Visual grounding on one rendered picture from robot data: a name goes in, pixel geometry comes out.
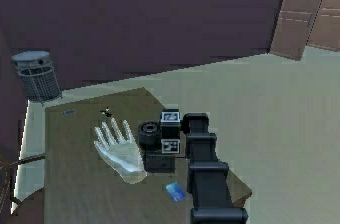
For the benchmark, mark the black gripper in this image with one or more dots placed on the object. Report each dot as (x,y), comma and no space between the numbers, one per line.
(149,132)

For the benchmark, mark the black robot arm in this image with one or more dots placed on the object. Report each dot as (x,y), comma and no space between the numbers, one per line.
(208,180)

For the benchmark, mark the white hand statue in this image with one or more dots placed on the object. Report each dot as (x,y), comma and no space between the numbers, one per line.
(123,156)

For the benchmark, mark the small grey flat object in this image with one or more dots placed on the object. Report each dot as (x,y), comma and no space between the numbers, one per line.
(68,112)

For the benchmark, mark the brown wooden table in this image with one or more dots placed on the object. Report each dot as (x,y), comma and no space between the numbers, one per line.
(84,186)

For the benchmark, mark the grey mesh waste bin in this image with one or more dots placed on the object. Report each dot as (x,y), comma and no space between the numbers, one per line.
(38,78)

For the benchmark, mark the brown wooden door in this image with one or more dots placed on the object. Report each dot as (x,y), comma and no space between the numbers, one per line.
(293,30)
(333,25)

